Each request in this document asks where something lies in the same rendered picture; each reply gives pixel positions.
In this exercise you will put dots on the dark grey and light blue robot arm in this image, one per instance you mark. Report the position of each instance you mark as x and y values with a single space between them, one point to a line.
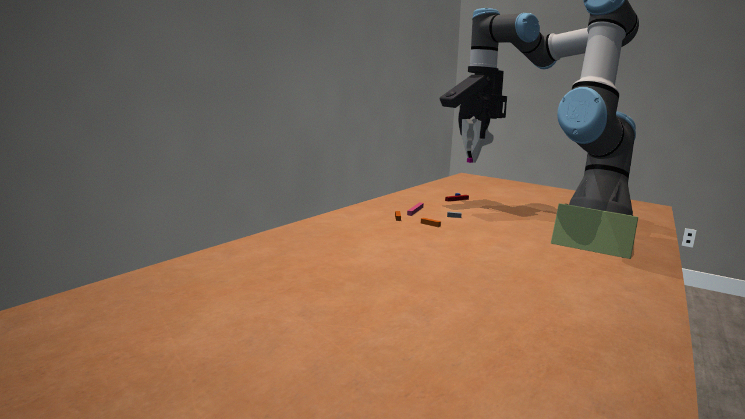
588 113

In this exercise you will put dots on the pink rod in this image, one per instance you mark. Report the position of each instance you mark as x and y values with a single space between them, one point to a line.
415 208

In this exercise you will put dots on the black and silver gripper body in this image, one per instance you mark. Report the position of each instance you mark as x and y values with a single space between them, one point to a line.
490 96

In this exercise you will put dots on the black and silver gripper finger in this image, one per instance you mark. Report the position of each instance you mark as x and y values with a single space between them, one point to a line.
466 131
481 134

